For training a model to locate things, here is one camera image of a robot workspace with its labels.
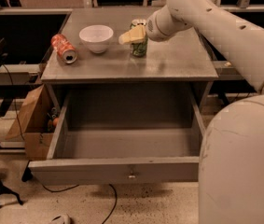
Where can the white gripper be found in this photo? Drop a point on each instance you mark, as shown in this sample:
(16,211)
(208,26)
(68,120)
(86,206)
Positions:
(152,28)

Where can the green soda can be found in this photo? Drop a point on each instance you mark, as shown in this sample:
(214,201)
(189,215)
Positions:
(139,49)

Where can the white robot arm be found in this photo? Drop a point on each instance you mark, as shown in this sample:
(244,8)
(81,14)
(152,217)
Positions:
(231,165)

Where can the orange soda can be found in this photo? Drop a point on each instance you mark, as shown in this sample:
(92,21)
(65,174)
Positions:
(65,50)

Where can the grey open top drawer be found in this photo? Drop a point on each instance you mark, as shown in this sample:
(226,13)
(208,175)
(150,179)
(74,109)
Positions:
(139,133)

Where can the white bowl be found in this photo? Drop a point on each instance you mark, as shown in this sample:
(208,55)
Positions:
(96,38)

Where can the grey cabinet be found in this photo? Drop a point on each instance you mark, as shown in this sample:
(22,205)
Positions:
(159,82)

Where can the cardboard box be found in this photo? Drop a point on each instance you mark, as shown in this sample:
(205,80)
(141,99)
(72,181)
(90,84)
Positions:
(31,125)

